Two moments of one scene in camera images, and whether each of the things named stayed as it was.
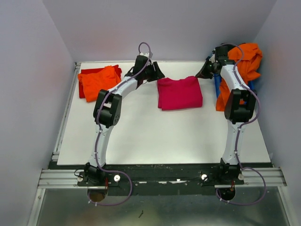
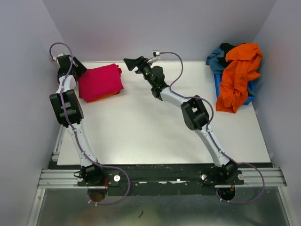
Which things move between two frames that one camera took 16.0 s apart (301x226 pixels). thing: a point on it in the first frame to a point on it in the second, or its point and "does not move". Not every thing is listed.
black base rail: (160, 179) does not move
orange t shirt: (247, 67) does not move
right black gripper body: (208, 68) to (138, 65)
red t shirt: (81, 91) to (117, 71)
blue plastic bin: (217, 79) does not move
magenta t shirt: (174, 94) to (99, 82)
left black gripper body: (151, 71) to (78, 67)
